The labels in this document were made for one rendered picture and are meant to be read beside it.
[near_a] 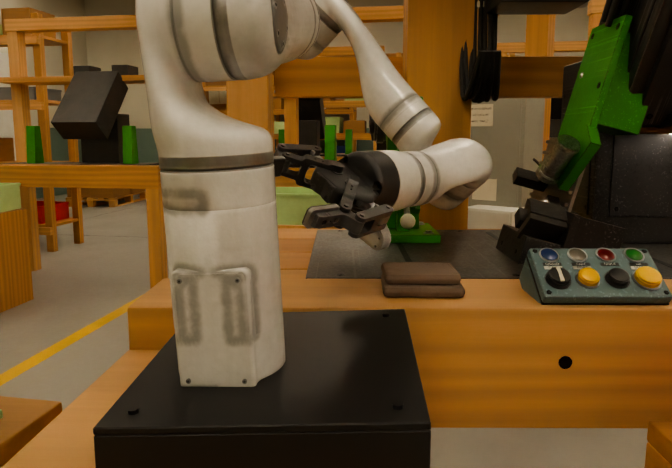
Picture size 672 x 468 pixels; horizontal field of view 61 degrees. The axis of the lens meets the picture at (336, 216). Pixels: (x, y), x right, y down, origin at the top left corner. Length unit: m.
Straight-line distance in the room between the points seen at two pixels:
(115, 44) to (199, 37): 12.30
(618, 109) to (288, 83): 0.71
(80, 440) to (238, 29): 0.35
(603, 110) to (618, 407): 0.44
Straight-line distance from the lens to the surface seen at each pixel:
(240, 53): 0.44
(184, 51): 0.45
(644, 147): 1.18
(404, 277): 0.71
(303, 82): 1.35
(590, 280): 0.73
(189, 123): 0.44
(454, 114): 1.27
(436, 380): 0.71
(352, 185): 0.61
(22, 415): 0.76
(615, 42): 0.98
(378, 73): 0.81
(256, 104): 1.26
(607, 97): 0.98
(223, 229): 0.44
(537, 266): 0.74
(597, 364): 0.76
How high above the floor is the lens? 1.10
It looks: 8 degrees down
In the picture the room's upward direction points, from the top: straight up
